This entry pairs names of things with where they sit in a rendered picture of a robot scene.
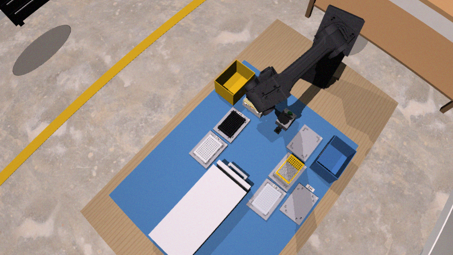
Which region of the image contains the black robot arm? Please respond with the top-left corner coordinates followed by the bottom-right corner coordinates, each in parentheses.
top-left (244, 15), bottom-right (356, 116)

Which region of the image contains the blue bin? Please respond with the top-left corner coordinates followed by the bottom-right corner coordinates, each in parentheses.
top-left (309, 135), bottom-right (357, 184)

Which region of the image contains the blue bench mat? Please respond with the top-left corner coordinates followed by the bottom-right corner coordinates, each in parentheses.
top-left (109, 89), bottom-right (358, 255)

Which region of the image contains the white label plate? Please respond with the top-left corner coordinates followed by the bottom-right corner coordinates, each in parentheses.
top-left (306, 184), bottom-right (315, 192)

